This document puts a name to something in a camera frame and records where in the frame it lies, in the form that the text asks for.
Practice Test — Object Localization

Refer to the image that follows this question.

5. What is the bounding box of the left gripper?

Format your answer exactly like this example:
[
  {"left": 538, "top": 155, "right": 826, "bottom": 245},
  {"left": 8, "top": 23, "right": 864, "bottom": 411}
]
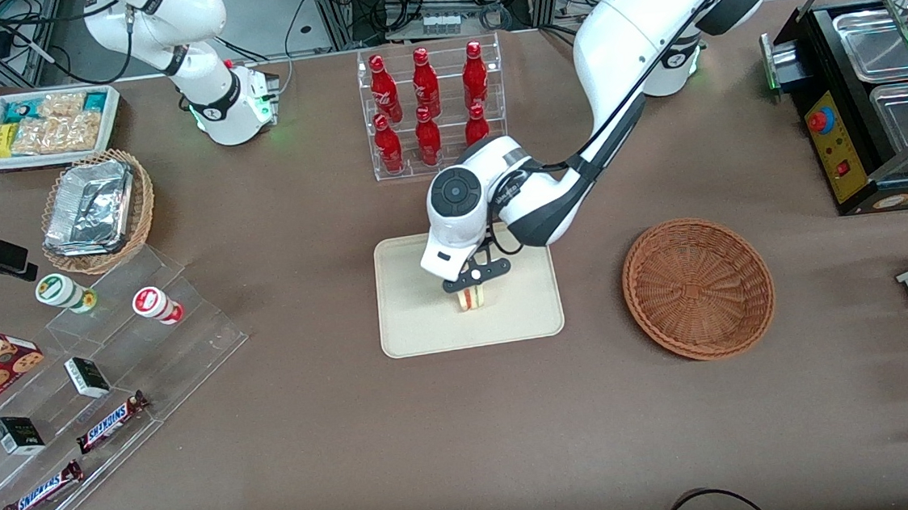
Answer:
[{"left": 440, "top": 236, "right": 515, "bottom": 299}]

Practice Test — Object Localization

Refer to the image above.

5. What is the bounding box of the beige plastic tray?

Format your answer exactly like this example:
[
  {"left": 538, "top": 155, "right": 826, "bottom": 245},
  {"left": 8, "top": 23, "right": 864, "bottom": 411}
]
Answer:
[{"left": 372, "top": 221, "right": 567, "bottom": 360}]

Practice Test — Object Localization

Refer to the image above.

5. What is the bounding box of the brown wicker basket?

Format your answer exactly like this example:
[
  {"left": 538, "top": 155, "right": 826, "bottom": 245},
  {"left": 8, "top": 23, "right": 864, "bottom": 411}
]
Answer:
[{"left": 618, "top": 212, "right": 780, "bottom": 368}]

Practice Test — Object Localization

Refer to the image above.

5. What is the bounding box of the wicker basket with foil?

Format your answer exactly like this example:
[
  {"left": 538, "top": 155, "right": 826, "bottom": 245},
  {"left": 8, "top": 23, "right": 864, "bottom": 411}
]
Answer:
[{"left": 34, "top": 145, "right": 162, "bottom": 280}]

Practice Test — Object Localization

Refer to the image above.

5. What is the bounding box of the clear acrylic bottle rack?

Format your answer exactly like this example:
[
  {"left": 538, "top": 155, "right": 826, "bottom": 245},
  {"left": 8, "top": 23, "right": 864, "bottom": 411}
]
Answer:
[{"left": 355, "top": 32, "right": 512, "bottom": 184}]

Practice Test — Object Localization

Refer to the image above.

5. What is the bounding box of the red cola bottle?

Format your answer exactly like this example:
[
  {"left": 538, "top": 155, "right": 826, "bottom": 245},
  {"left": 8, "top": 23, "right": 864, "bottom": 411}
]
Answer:
[
  {"left": 372, "top": 112, "right": 406, "bottom": 175},
  {"left": 462, "top": 103, "right": 492, "bottom": 148},
  {"left": 460, "top": 40, "right": 491, "bottom": 111},
  {"left": 410, "top": 46, "right": 442, "bottom": 120},
  {"left": 368, "top": 53, "right": 404, "bottom": 126},
  {"left": 414, "top": 105, "right": 444, "bottom": 168}
]

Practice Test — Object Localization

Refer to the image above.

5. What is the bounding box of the white power strip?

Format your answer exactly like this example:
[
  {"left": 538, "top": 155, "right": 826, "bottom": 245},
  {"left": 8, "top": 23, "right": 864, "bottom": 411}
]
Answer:
[{"left": 418, "top": 10, "right": 464, "bottom": 38}]

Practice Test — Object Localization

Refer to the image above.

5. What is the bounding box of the clear acrylic stepped display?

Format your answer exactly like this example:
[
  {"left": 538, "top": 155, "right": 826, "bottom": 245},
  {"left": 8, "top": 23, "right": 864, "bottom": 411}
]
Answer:
[{"left": 0, "top": 238, "right": 263, "bottom": 510}]

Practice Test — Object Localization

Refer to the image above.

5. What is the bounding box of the red lid yogurt cup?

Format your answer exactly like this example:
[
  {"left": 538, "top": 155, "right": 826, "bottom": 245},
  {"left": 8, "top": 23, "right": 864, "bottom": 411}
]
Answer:
[{"left": 130, "top": 284, "right": 187, "bottom": 328}]

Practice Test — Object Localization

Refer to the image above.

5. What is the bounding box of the black food warmer machine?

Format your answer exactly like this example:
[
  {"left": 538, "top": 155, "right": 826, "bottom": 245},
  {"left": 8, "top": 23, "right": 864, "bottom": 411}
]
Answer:
[{"left": 756, "top": 0, "right": 908, "bottom": 222}]

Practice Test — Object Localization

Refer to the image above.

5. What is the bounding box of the foil container stack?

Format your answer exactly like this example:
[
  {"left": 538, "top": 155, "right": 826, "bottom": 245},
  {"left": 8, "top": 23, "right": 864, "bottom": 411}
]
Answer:
[{"left": 38, "top": 157, "right": 141, "bottom": 260}]

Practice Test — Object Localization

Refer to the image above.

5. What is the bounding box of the snickers bar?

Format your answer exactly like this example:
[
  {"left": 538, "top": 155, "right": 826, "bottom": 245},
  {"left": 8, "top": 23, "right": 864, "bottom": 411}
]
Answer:
[
  {"left": 72, "top": 390, "right": 154, "bottom": 457},
  {"left": 0, "top": 458, "right": 87, "bottom": 510}
]

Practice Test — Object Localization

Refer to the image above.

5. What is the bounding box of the small black carton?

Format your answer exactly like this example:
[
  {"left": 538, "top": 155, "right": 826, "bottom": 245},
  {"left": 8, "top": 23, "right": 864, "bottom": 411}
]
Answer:
[
  {"left": 64, "top": 354, "right": 113, "bottom": 402},
  {"left": 0, "top": 413, "right": 48, "bottom": 459}
]

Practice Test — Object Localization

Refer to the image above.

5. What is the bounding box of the green lid yogurt cup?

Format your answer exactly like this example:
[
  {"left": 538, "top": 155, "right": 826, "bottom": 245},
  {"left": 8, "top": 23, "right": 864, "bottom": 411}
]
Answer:
[{"left": 33, "top": 269, "right": 99, "bottom": 318}]

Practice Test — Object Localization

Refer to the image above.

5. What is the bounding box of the black cable loop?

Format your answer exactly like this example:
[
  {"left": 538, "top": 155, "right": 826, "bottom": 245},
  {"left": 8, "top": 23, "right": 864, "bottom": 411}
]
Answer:
[{"left": 654, "top": 482, "right": 776, "bottom": 510}]

